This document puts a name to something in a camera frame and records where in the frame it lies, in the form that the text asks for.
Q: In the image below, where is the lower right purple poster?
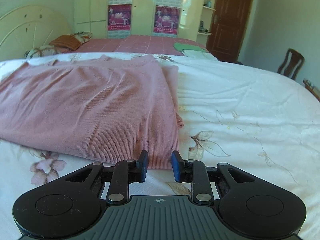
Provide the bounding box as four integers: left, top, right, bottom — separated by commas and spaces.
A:
152, 6, 180, 37

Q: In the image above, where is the brown wooden door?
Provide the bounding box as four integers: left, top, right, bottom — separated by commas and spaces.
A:
206, 0, 252, 63

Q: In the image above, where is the wooden tv cabinet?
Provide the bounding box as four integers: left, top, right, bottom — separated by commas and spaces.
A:
303, 79, 320, 101

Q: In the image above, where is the white brown patterned pillow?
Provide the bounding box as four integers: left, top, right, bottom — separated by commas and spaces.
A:
24, 45, 70, 59

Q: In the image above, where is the pink knit sweater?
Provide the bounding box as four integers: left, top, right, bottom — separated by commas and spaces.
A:
1, 55, 183, 169

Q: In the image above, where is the lower left purple poster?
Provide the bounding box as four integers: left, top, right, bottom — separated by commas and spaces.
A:
107, 4, 132, 31

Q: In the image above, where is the purple poster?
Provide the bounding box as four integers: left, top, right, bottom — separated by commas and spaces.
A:
107, 4, 132, 31
152, 6, 180, 37

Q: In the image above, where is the green folded cloth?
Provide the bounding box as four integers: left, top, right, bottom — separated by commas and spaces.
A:
173, 42, 208, 56

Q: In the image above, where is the cream wardrobe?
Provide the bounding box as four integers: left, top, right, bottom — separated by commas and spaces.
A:
74, 0, 205, 41

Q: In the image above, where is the cream round headboard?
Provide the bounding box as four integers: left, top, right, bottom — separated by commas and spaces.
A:
0, 5, 72, 61

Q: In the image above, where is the white floral quilt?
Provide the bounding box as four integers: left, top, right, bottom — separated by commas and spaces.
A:
1, 54, 319, 239

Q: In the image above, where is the orange brown pillow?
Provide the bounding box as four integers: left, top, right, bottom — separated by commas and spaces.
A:
49, 35, 82, 51

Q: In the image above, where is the dark wooden chair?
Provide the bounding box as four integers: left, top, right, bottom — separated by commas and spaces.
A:
277, 48, 305, 80

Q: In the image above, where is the white folded cloth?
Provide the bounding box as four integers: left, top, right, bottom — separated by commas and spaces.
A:
183, 50, 219, 61

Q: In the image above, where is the pink checked bedspread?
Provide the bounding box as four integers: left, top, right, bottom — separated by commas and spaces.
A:
75, 35, 206, 56

